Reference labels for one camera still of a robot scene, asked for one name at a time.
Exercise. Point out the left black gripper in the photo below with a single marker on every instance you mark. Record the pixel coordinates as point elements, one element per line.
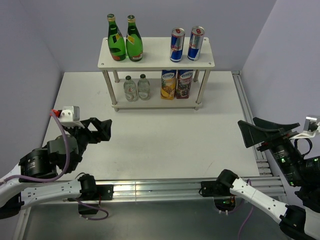
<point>103,132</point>

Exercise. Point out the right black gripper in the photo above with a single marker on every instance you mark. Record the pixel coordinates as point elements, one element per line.
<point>251,133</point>

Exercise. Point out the clear glass water bottle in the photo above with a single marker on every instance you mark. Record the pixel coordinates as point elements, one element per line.
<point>130,89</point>

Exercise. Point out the green glass bottle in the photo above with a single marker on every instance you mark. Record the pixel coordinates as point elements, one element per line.
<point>134,44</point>
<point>116,43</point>

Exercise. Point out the blue silver energy drink can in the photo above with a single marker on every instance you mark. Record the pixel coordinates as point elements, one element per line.
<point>176,44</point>

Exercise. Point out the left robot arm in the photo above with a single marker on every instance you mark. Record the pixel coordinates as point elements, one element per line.
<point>33,180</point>

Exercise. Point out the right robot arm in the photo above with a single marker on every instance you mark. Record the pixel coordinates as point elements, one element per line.
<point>300,173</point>

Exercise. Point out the white two-tier shelf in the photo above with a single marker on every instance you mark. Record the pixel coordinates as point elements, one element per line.
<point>156,58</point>

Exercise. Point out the yellow pineapple juice carton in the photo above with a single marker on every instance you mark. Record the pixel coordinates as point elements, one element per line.
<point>168,84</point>

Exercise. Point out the purple grape juice carton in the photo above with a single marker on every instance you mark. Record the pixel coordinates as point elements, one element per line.
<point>183,84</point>

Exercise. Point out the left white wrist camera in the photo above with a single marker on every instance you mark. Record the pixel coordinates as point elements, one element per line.
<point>69,116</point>

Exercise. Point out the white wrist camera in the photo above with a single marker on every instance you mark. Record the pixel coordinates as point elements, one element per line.
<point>69,116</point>
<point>311,128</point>

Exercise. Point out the aluminium side rail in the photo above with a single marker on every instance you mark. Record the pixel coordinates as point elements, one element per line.
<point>246,109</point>

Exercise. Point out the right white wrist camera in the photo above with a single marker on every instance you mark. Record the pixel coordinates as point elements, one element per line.
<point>311,128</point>

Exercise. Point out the aluminium front rail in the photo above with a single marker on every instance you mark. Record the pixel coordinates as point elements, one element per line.
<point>175,189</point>

